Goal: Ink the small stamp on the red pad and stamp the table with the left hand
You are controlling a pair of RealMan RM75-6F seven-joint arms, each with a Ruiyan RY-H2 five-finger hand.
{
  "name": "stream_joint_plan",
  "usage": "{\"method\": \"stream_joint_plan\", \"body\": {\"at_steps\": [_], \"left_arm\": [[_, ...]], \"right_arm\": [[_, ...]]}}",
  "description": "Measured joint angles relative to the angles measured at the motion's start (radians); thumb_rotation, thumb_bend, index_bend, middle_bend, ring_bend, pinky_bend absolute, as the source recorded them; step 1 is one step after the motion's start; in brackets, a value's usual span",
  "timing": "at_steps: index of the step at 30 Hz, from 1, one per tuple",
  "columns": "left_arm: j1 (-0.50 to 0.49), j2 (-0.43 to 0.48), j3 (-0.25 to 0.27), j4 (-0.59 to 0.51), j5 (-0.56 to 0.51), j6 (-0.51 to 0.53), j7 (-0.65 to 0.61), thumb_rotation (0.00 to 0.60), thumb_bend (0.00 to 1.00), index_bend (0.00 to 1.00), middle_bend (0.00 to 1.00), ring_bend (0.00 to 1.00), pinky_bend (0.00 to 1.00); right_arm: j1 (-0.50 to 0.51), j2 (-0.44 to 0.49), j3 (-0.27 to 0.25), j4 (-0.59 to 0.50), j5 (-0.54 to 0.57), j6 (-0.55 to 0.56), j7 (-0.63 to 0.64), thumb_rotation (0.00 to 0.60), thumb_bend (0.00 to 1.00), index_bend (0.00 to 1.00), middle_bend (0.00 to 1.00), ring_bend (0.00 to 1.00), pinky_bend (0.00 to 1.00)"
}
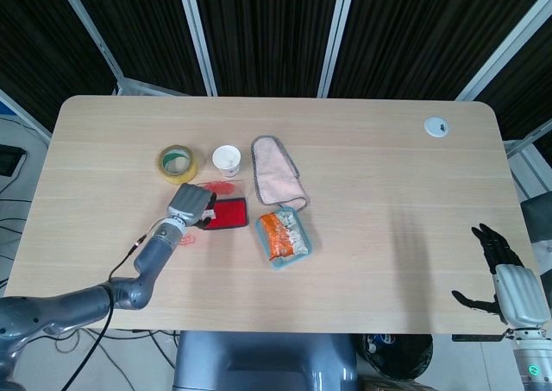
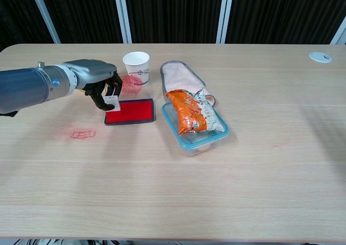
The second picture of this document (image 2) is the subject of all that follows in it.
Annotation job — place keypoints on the pink cloth with grey trim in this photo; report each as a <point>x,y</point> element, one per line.
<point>181,77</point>

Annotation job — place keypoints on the white partition frame post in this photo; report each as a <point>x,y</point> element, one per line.
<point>339,35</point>
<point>44,15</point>
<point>225,15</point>
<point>123,15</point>

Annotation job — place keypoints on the clear container with blue rim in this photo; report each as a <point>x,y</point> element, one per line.
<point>200,146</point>

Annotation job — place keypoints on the orange white snack bag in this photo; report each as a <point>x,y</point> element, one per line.
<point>189,112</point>

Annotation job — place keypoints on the white paper cup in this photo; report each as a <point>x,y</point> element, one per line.
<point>135,63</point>

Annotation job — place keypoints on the small red white stamp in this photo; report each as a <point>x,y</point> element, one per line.
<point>113,104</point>

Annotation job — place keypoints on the red ink pad case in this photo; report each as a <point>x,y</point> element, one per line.
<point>135,112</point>

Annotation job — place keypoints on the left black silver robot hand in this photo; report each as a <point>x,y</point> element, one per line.
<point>92,72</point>

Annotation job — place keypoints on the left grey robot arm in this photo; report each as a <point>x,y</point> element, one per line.
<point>29,88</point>

